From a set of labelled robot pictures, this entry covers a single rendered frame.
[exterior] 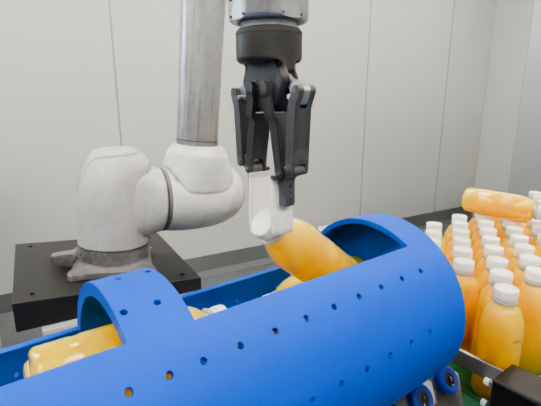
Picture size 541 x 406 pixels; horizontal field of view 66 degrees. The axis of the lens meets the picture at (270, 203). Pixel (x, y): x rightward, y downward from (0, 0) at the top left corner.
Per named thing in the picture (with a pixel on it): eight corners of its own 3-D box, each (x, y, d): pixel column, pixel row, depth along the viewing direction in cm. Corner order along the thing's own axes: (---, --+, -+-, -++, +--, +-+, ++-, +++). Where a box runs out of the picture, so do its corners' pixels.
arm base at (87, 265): (58, 254, 101) (57, 232, 100) (152, 250, 109) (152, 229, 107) (44, 283, 85) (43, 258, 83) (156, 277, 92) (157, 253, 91)
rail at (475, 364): (342, 305, 97) (343, 293, 97) (344, 304, 98) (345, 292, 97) (526, 400, 66) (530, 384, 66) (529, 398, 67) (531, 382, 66)
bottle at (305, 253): (350, 312, 61) (271, 262, 49) (318, 292, 66) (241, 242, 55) (374, 271, 61) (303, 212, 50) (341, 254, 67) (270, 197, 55)
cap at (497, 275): (517, 285, 76) (518, 276, 76) (497, 287, 76) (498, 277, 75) (503, 277, 80) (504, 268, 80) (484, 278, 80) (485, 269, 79)
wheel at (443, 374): (427, 372, 70) (437, 370, 68) (442, 362, 72) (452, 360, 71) (440, 399, 68) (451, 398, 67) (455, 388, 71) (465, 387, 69)
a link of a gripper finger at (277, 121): (284, 83, 49) (291, 80, 48) (296, 177, 50) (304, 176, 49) (257, 82, 47) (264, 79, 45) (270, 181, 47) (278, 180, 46)
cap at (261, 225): (272, 246, 51) (262, 241, 50) (254, 237, 54) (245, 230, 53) (289, 220, 51) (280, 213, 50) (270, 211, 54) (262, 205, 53)
